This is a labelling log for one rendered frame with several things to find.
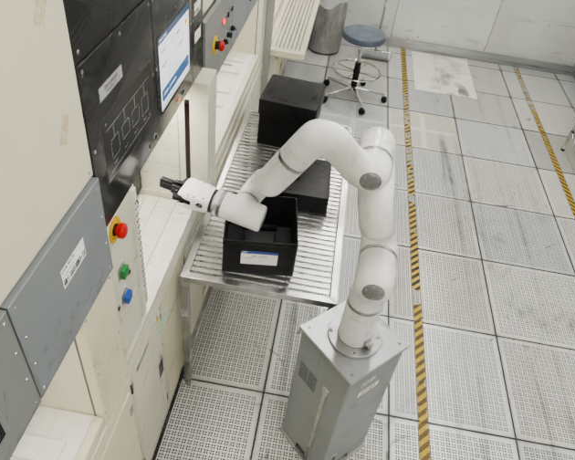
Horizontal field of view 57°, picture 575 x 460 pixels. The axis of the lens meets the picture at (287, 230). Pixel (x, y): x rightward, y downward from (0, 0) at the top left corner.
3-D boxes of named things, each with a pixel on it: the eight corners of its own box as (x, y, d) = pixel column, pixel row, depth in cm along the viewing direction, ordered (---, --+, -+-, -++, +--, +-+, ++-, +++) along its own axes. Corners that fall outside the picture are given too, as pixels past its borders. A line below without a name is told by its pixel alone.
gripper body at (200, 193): (208, 220, 159) (173, 207, 160) (220, 202, 167) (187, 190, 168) (212, 202, 155) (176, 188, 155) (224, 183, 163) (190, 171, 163)
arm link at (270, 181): (291, 128, 152) (235, 188, 171) (276, 156, 140) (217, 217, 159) (315, 148, 154) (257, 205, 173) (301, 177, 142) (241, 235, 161)
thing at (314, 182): (326, 217, 233) (330, 194, 224) (260, 207, 233) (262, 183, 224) (329, 177, 255) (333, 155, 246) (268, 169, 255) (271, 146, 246)
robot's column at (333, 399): (365, 444, 237) (409, 345, 186) (318, 481, 223) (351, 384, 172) (325, 397, 253) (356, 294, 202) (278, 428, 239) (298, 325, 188)
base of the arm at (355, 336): (392, 342, 187) (405, 309, 174) (352, 368, 177) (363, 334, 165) (355, 307, 197) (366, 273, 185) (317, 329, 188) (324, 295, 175)
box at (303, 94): (309, 155, 267) (317, 110, 250) (255, 143, 270) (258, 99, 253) (319, 127, 288) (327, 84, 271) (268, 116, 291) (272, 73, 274)
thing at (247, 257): (221, 272, 203) (222, 239, 191) (226, 224, 223) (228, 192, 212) (293, 277, 205) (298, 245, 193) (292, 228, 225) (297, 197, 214)
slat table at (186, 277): (309, 408, 248) (337, 304, 197) (184, 384, 250) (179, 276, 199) (331, 226, 344) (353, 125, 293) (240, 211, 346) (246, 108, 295)
